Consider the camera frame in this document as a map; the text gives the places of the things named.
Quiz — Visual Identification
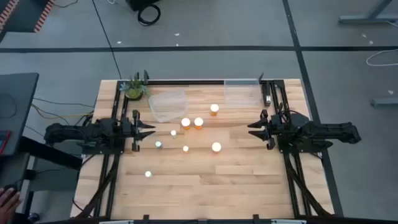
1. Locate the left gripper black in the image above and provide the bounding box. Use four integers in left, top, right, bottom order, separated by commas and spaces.
121, 109, 156, 152

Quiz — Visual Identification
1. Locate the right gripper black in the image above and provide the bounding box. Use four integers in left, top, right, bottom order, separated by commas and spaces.
247, 109, 282, 151

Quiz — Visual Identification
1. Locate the clear plastic bin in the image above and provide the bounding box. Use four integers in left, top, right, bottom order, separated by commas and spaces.
223, 78, 262, 108
148, 88, 190, 123

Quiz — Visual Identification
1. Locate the black stapler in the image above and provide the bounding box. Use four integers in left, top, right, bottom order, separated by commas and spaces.
262, 83, 272, 108

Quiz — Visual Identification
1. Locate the potted green plant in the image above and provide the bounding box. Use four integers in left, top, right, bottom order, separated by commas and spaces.
119, 73, 152, 101

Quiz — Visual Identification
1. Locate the black desk base beam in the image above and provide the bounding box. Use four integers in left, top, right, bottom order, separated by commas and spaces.
20, 136, 83, 170

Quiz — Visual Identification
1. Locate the grey table foot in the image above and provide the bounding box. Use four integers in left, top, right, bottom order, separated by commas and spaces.
370, 97, 398, 109

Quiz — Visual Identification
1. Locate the black equipment case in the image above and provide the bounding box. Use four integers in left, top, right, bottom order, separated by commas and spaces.
126, 0, 161, 12

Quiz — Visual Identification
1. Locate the dark grey desk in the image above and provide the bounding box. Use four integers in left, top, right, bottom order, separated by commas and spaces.
0, 73, 40, 156

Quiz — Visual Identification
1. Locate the red-edged flat device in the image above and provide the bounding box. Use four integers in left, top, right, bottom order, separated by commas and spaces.
0, 130, 11, 156

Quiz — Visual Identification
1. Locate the black computer mouse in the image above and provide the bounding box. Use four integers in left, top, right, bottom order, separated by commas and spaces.
1, 183, 20, 194

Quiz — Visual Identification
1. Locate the grey table leg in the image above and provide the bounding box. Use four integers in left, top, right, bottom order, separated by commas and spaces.
338, 0, 398, 25

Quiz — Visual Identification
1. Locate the person's hand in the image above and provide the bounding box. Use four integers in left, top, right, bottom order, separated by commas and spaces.
0, 187, 22, 224

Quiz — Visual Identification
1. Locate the black orange-striped floor mat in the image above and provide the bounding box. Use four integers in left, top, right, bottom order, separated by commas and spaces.
0, 0, 55, 34

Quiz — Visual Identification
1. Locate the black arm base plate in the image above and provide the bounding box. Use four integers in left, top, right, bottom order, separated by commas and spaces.
277, 136, 326, 154
81, 144, 125, 156

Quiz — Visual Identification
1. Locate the black aluminium frame rail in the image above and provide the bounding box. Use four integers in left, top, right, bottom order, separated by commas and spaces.
272, 81, 300, 218
106, 93, 129, 218
280, 81, 312, 217
117, 80, 285, 86
93, 81, 122, 218
40, 217, 398, 224

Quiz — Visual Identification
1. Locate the yellow floor cable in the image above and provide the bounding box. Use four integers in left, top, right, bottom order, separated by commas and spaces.
30, 104, 95, 120

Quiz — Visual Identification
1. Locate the black diagonal frame strut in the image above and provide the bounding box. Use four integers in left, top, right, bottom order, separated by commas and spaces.
75, 164, 118, 218
286, 164, 333, 216

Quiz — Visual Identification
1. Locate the coiled black floor cable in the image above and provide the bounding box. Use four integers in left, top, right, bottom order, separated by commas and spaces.
137, 3, 162, 27

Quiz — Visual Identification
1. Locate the white floor cable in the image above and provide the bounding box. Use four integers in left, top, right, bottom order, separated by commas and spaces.
366, 48, 398, 67

